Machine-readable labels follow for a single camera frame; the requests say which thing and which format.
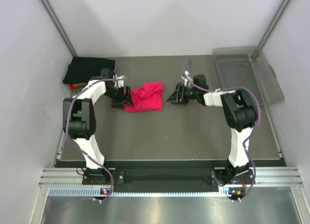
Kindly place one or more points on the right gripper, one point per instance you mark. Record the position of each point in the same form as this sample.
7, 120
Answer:
176, 97

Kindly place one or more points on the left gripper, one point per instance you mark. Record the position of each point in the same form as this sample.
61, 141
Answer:
118, 103

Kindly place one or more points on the pink t shirt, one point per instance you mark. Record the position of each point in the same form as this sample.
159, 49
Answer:
149, 97

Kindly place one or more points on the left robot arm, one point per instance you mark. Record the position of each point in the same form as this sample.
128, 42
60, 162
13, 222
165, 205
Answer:
79, 121

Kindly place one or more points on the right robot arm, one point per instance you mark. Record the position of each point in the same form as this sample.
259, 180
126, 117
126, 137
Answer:
240, 114

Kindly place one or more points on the folded green t shirt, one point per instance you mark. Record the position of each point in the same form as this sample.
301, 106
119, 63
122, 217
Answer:
78, 90

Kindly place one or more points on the folded red t shirt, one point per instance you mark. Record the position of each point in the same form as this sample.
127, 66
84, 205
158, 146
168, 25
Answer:
75, 86

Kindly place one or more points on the folded black t shirt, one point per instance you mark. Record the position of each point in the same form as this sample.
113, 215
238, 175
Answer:
82, 69

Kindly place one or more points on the clear plastic bin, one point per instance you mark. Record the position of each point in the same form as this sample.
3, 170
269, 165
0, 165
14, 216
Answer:
244, 66

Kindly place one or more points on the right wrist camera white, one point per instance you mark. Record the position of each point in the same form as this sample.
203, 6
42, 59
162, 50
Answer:
188, 81

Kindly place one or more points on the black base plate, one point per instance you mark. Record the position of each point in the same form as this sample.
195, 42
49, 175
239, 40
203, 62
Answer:
136, 186

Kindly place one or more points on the grey cable duct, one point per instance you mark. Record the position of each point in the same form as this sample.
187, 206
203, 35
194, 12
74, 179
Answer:
102, 192

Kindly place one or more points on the right corner frame post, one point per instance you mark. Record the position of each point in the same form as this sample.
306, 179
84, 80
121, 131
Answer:
271, 27

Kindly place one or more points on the corner frame post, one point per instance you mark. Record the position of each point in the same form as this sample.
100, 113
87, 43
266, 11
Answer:
57, 24
271, 27

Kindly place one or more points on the aluminium frame rail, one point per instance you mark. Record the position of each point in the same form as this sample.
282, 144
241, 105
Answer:
264, 176

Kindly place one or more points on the left corner frame post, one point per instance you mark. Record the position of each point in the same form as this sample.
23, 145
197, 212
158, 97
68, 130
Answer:
57, 24

